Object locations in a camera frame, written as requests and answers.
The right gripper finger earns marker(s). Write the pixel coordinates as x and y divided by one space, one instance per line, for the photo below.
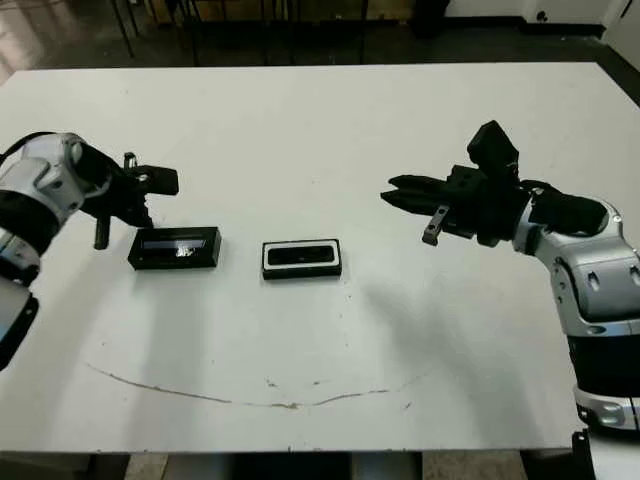
422 183
420 204

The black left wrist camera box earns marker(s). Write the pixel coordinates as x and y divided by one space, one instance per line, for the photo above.
160 181

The black camera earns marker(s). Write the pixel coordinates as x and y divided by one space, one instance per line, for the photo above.
300 255

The slanted black metal leg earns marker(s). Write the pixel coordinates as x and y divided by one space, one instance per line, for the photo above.
124 32

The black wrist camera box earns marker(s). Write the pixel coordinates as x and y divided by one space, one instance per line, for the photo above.
160 181
492 145

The black box lid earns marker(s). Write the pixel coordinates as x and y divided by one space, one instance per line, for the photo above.
175 250

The black box white foam insert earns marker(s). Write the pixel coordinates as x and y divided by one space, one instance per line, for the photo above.
302 272

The grey black robot lower body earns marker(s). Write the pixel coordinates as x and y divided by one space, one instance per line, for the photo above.
325 467

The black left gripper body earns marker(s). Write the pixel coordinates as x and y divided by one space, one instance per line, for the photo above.
117 195

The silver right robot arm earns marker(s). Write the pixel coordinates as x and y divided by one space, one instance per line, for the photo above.
595 270

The white cabinet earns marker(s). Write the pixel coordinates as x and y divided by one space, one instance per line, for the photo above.
622 27

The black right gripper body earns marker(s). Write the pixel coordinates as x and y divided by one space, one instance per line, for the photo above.
485 210

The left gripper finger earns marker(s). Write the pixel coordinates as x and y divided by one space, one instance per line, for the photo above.
140 220
144 202

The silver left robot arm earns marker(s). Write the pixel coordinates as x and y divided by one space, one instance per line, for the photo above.
45 175

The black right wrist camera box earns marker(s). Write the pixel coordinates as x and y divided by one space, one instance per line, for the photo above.
492 145

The black metal frame furniture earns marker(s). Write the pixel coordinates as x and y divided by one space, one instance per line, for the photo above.
196 50

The black waste bin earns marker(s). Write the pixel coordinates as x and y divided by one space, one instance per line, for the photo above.
431 20

